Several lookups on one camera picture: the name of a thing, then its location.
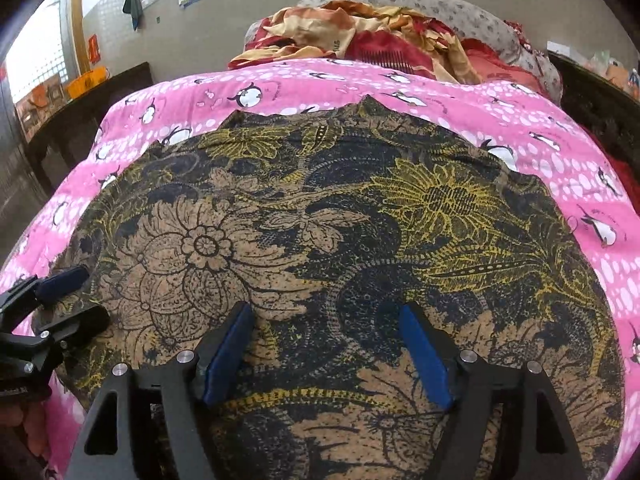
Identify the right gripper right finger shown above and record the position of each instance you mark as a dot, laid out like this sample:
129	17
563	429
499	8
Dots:
535	439

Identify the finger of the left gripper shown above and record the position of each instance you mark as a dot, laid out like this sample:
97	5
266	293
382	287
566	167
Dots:
51	289
75	330

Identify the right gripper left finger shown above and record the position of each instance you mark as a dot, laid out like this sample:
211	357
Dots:
152	423

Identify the brown floral batik shirt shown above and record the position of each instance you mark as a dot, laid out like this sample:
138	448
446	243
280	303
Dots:
326	223

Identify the person's left hand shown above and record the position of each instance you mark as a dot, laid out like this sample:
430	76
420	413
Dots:
32	418

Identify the dark wooden side table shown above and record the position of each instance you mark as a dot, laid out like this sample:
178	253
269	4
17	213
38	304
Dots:
62	131

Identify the orange plastic basin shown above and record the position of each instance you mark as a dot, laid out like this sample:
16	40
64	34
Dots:
86	82

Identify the pink penguin blanket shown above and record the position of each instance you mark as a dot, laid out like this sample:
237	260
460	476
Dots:
522	129

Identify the red bedsheet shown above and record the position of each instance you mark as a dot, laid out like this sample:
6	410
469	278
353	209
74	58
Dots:
626	175

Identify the dark cloth on hook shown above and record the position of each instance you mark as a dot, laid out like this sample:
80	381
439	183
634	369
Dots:
133	8

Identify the dark carved wooden cabinet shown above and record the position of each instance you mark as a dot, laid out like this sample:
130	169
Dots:
603	109

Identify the grey floral pillow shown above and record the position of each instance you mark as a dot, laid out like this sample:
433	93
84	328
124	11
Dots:
497	49

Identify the clutter on cabinet top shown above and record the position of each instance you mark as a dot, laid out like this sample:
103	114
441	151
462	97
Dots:
598	68

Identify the red orange crumpled quilt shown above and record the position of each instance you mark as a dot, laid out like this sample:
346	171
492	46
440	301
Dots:
391	36

